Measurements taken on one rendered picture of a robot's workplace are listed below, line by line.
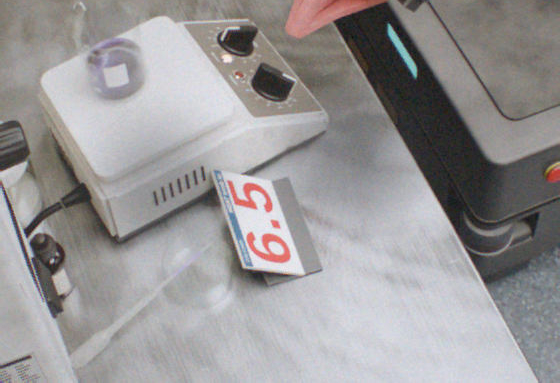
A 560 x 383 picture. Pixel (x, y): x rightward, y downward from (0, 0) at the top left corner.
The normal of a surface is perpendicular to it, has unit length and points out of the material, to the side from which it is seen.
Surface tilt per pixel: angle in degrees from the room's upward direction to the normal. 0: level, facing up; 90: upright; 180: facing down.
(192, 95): 0
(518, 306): 0
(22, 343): 90
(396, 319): 0
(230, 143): 90
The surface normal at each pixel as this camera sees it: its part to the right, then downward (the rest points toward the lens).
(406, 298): -0.04, -0.56
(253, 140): 0.52, 0.70
